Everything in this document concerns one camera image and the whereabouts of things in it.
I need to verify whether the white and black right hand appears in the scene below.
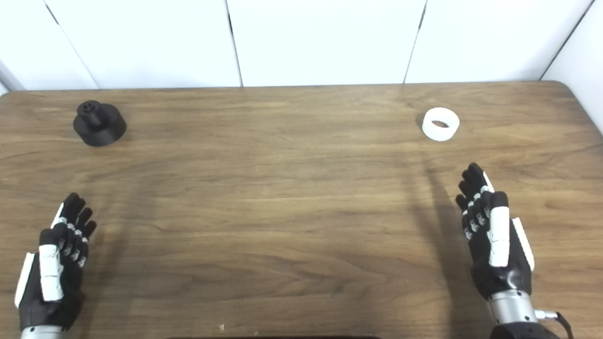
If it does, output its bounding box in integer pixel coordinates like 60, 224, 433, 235
455, 162, 536, 300

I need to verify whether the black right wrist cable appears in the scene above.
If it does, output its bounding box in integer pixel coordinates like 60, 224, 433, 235
534, 309, 574, 339

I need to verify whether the round black stepped part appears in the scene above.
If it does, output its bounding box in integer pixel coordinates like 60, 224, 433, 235
73, 100, 127, 147

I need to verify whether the white toothed ring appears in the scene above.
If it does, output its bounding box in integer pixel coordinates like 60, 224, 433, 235
422, 107, 460, 142

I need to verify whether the grey wall post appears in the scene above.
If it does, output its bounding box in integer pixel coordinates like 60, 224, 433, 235
0, 59, 25, 93

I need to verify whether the white and black left hand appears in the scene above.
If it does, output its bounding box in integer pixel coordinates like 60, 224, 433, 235
14, 192, 98, 331

